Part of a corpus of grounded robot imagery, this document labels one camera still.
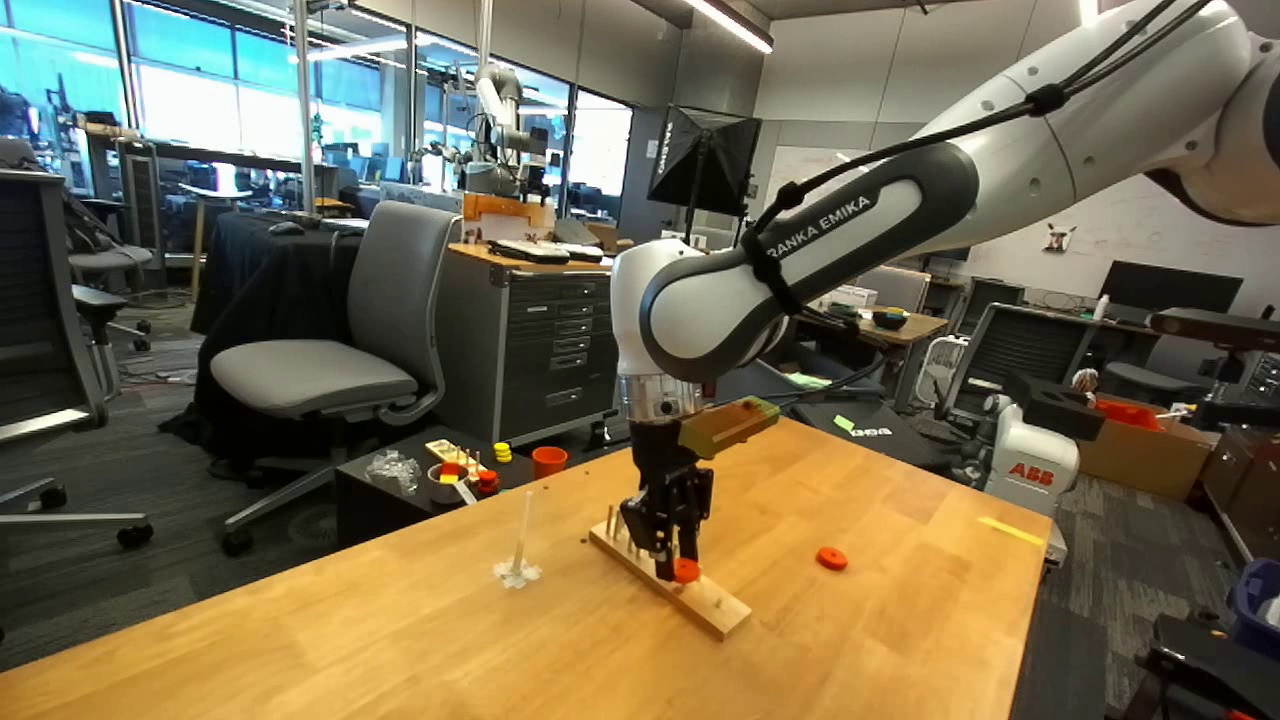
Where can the black softbox light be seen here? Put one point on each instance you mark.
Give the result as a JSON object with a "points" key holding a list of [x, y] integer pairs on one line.
{"points": [[705, 162]]}

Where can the yellow tape strip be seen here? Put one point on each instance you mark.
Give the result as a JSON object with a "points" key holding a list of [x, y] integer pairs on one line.
{"points": [[1008, 531]]}

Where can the clear plastic wrap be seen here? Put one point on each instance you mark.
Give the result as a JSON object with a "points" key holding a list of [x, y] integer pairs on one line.
{"points": [[391, 467]]}

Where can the orange disk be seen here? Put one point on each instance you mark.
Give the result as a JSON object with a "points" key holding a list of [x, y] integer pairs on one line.
{"points": [[832, 558], [691, 574]]}

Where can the black monitor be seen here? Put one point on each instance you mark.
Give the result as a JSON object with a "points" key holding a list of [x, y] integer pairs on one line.
{"points": [[1174, 287]]}

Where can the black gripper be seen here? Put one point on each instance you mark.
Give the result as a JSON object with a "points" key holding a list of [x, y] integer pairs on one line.
{"points": [[665, 461]]}

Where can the black mesh office chair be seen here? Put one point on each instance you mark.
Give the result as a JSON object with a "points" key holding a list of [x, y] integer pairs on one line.
{"points": [[45, 305]]}

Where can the red cup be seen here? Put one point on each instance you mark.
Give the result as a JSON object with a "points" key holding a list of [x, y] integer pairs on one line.
{"points": [[481, 480]]}

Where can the cardboard box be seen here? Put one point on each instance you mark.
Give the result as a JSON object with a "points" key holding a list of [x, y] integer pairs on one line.
{"points": [[1145, 461]]}

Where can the red item on carton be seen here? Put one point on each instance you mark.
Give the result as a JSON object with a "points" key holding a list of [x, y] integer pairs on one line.
{"points": [[1124, 408]]}

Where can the white ABB robot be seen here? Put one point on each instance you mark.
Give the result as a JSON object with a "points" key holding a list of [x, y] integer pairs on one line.
{"points": [[1034, 467]]}

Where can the wooden peg base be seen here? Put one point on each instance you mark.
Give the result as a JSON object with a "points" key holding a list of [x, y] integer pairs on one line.
{"points": [[723, 608]]}

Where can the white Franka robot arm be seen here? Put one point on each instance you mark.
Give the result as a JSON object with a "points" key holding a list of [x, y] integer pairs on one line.
{"points": [[693, 313]]}

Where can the beige packet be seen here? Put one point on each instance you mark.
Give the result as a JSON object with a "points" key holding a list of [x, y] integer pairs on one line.
{"points": [[455, 455]]}

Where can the dark keyboard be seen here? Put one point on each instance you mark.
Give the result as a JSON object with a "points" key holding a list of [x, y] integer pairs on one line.
{"points": [[544, 249]]}

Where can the grey office chair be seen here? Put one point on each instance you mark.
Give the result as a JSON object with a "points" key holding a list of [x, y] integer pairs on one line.
{"points": [[307, 375]]}

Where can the low black table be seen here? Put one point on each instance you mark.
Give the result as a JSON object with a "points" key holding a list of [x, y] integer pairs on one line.
{"points": [[400, 505]]}

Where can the black floor equipment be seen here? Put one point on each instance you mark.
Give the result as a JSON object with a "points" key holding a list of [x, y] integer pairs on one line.
{"points": [[1212, 675]]}

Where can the orange cup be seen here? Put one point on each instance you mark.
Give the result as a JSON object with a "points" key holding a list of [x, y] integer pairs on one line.
{"points": [[551, 461]]}

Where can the dark monitor back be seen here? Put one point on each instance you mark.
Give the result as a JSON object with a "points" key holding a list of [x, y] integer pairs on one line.
{"points": [[1034, 347]]}

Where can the yellow block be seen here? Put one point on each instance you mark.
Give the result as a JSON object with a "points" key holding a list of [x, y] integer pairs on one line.
{"points": [[500, 455]]}

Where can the orange wooden box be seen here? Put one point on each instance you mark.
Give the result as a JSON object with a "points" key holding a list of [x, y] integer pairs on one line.
{"points": [[506, 219]]}

